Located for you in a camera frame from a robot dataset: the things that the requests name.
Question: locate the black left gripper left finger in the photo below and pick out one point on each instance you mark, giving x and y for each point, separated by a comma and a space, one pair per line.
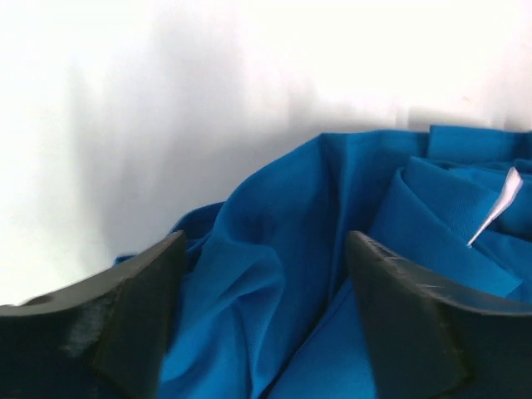
103, 337

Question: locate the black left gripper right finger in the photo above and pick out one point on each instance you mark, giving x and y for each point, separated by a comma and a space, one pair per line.
429, 337

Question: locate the blue skirt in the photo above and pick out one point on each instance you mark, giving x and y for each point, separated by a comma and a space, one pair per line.
266, 307

